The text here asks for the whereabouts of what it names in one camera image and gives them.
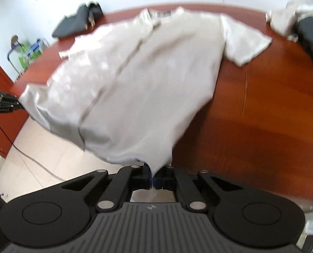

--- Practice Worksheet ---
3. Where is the white satin t-shirt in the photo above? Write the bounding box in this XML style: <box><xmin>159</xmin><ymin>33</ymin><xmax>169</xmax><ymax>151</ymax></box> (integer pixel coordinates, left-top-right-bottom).
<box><xmin>19</xmin><ymin>7</ymin><xmax>272</xmax><ymax>174</ymax></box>

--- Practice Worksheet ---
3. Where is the red wooden cabinet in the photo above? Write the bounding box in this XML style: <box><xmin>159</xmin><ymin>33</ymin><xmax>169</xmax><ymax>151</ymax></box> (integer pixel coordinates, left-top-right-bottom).
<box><xmin>0</xmin><ymin>66</ymin><xmax>29</xmax><ymax>158</ymax></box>

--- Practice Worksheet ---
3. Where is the dark grey folded garment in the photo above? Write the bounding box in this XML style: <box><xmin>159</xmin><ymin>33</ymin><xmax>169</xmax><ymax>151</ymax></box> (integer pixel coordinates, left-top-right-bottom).
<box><xmin>51</xmin><ymin>2</ymin><xmax>103</xmax><ymax>38</ymax></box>

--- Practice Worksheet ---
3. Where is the beige crumpled garment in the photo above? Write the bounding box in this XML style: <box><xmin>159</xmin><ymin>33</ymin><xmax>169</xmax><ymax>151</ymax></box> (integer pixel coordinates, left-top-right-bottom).
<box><xmin>266</xmin><ymin>2</ymin><xmax>313</xmax><ymax>42</ymax></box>

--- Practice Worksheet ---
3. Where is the black cable on floor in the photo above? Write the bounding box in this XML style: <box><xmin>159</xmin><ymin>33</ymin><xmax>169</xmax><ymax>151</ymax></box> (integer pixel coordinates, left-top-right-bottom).
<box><xmin>0</xmin><ymin>120</ymin><xmax>66</xmax><ymax>182</ymax></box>

